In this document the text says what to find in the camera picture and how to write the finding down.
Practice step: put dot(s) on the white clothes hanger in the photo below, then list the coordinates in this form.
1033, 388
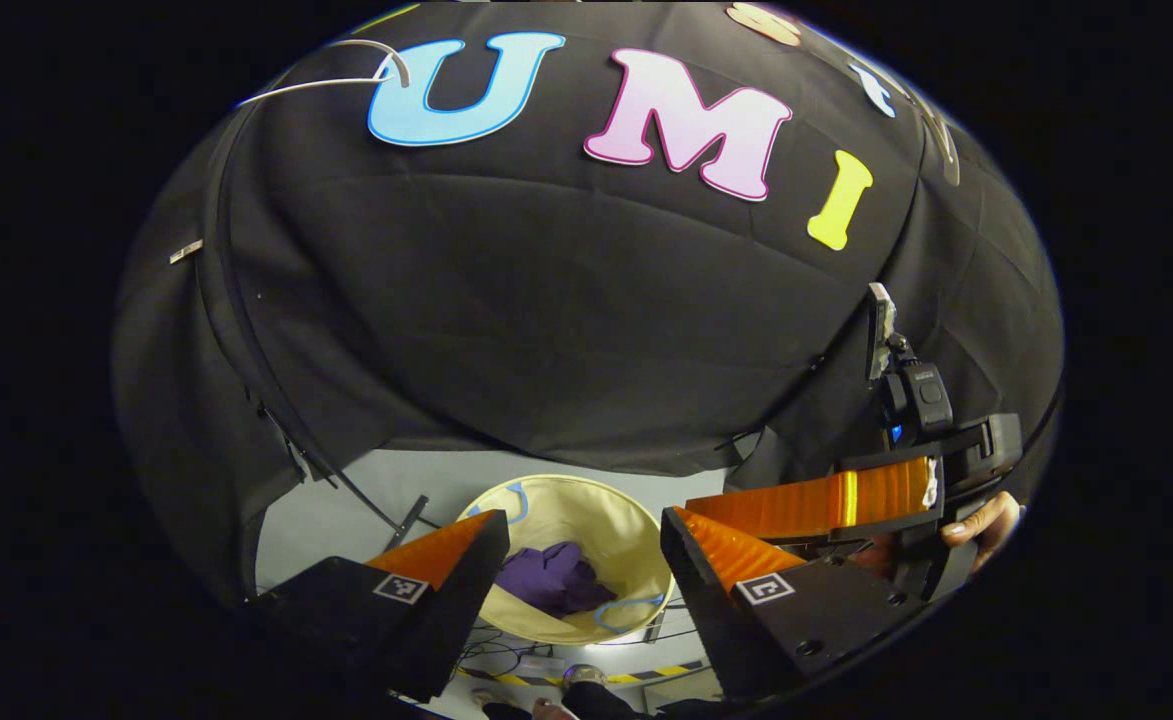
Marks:
306, 89

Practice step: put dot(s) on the black clothes rack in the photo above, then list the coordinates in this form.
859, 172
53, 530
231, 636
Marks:
411, 518

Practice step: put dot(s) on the black backdrop cloth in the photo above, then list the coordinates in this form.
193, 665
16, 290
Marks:
546, 330

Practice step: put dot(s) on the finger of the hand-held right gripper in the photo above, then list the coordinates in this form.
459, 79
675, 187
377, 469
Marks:
796, 505

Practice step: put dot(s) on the person's leg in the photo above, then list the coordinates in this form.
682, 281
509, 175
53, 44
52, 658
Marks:
601, 700

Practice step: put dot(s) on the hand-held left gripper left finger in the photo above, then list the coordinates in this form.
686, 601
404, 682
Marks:
466, 610

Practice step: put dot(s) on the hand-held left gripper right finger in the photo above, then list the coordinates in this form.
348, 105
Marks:
706, 620

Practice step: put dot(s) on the cream laundry hamper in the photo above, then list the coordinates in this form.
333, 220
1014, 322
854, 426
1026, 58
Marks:
586, 510

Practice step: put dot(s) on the yellow black floor tape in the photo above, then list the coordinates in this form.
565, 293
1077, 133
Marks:
666, 670

